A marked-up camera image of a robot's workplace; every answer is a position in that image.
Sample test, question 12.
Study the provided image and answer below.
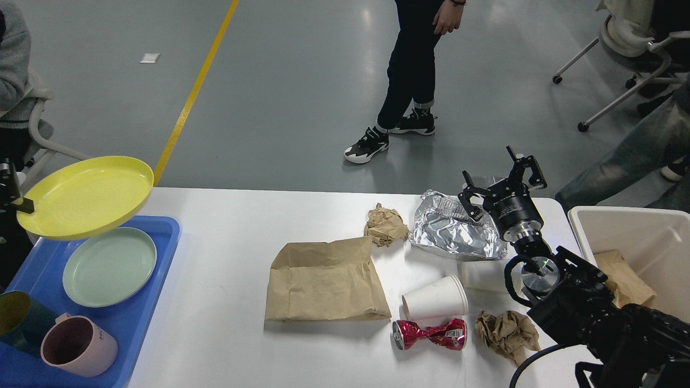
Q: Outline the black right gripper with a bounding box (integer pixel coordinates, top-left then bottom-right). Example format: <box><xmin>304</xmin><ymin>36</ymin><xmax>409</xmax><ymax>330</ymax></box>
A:
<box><xmin>459</xmin><ymin>147</ymin><xmax>548</xmax><ymax>241</ymax></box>

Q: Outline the yellow plate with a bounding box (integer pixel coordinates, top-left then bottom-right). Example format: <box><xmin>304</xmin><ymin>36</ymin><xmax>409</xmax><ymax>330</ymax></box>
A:
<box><xmin>17</xmin><ymin>156</ymin><xmax>154</xmax><ymax>241</ymax></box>

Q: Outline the pink mug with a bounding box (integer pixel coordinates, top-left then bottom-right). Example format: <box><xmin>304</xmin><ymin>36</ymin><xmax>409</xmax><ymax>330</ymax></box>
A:
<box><xmin>40</xmin><ymin>314</ymin><xmax>119</xmax><ymax>378</ymax></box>

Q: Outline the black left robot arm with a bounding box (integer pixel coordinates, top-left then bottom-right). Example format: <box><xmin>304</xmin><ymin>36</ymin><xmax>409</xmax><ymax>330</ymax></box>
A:
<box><xmin>1</xmin><ymin>157</ymin><xmax>35</xmax><ymax>214</ymax></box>

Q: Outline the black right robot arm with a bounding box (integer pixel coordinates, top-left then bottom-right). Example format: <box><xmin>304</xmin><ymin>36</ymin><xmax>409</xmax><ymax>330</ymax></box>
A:
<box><xmin>458</xmin><ymin>147</ymin><xmax>689</xmax><ymax>387</ymax></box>

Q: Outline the crumpled aluminium foil tray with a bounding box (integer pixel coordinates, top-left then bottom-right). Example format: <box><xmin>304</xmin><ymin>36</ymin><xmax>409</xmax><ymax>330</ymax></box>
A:
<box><xmin>408</xmin><ymin>189</ymin><xmax>508</xmax><ymax>262</ymax></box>

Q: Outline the white paper cup behind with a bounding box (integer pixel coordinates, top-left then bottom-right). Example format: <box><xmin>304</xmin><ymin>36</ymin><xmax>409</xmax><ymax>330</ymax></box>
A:
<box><xmin>459</xmin><ymin>260</ymin><xmax>508</xmax><ymax>293</ymax></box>

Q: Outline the white paper cup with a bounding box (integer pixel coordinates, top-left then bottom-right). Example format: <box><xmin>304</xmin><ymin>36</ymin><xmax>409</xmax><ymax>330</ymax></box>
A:
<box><xmin>459</xmin><ymin>260</ymin><xmax>508</xmax><ymax>293</ymax></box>
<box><xmin>402</xmin><ymin>274</ymin><xmax>469</xmax><ymax>320</ymax></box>

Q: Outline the pale green plate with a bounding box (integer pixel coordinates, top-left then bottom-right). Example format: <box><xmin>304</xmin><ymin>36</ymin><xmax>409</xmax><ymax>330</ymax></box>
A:
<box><xmin>62</xmin><ymin>227</ymin><xmax>157</xmax><ymax>308</ymax></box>

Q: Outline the white office chair left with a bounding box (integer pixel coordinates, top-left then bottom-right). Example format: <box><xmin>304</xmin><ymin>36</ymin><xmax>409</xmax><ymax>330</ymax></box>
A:
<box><xmin>20</xmin><ymin>68</ymin><xmax>91</xmax><ymax>191</ymax></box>

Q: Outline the white office chair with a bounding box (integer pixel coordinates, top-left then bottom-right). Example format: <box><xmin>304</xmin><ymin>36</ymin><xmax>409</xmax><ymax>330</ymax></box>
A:
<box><xmin>20</xmin><ymin>68</ymin><xmax>91</xmax><ymax>191</ymax></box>
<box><xmin>552</xmin><ymin>1</ymin><xmax>688</xmax><ymax>132</ymax></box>

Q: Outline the dark teal mug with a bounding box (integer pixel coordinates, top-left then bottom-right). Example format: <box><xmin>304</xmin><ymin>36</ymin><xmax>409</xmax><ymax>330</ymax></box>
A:
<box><xmin>1</xmin><ymin>290</ymin><xmax>58</xmax><ymax>358</ymax></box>

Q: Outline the white paper cup front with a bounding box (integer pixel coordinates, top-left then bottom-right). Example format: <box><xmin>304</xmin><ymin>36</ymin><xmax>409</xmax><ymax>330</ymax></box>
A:
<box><xmin>402</xmin><ymin>274</ymin><xmax>469</xmax><ymax>320</ymax></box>

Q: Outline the small crumpled brown paper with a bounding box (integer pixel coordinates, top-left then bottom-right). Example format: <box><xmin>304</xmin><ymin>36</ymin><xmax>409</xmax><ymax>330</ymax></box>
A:
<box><xmin>364</xmin><ymin>203</ymin><xmax>410</xmax><ymax>247</ymax></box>

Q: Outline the person in blue jeans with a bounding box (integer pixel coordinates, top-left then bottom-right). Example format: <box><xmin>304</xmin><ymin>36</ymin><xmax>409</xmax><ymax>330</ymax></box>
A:
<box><xmin>555</xmin><ymin>80</ymin><xmax>689</xmax><ymax>212</ymax></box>

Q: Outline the person in black trousers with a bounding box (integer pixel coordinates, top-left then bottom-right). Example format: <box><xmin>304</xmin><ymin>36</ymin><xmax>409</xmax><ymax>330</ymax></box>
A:
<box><xmin>343</xmin><ymin>1</ymin><xmax>467</xmax><ymax>164</ymax></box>

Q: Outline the large crumpled brown paper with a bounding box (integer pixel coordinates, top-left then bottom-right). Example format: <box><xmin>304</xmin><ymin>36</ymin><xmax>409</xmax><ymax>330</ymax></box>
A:
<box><xmin>475</xmin><ymin>311</ymin><xmax>541</xmax><ymax>367</ymax></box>

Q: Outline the crushed red soda can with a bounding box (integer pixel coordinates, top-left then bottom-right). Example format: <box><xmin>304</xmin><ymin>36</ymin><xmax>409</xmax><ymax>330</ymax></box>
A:
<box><xmin>391</xmin><ymin>318</ymin><xmax>467</xmax><ymax>351</ymax></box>

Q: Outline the brown paper in bin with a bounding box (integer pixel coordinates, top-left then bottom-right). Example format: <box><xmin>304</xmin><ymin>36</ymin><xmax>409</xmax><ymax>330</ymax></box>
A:
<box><xmin>594</xmin><ymin>249</ymin><xmax>657</xmax><ymax>308</ymax></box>

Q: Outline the beige plastic bin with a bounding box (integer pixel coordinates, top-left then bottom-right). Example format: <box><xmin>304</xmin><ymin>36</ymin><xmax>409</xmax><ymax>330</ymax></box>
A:
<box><xmin>568</xmin><ymin>206</ymin><xmax>689</xmax><ymax>322</ymax></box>

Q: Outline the flat brown paper bag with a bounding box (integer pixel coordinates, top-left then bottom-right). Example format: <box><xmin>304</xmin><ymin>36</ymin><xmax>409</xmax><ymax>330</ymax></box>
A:
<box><xmin>265</xmin><ymin>236</ymin><xmax>391</xmax><ymax>322</ymax></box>

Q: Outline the white office chair right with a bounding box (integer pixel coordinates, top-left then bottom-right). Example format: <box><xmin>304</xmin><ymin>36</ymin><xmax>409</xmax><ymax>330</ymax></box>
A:
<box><xmin>552</xmin><ymin>1</ymin><xmax>688</xmax><ymax>132</ymax></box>

